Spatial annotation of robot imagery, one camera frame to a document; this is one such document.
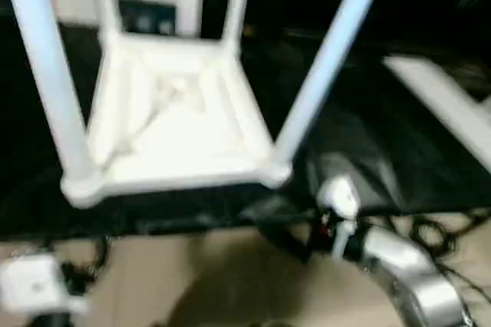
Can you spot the black plastic mat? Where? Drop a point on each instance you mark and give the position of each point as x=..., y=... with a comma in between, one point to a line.
x=383, y=131

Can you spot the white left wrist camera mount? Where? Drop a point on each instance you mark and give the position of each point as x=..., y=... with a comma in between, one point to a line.
x=34, y=285

